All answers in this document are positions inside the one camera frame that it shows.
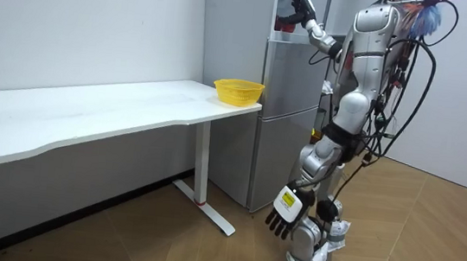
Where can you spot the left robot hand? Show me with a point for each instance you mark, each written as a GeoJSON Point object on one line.
{"type": "Point", "coordinates": [289, 203]}

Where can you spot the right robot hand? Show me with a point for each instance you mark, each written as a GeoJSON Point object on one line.
{"type": "Point", "coordinates": [302, 5]}

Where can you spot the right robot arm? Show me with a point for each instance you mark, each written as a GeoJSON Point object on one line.
{"type": "Point", "coordinates": [319, 35]}

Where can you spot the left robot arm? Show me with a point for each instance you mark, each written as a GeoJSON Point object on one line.
{"type": "Point", "coordinates": [364, 66]}

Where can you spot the red object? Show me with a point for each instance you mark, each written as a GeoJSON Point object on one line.
{"type": "Point", "coordinates": [285, 25]}

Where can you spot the grey fridge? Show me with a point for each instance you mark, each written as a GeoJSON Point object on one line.
{"type": "Point", "coordinates": [243, 40]}

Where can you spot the yellow plastic basket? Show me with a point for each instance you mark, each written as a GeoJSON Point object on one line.
{"type": "Point", "coordinates": [238, 92]}

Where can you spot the robot body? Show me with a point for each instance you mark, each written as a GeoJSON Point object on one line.
{"type": "Point", "coordinates": [399, 56]}

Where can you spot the white desk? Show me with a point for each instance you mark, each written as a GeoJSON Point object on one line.
{"type": "Point", "coordinates": [87, 111]}

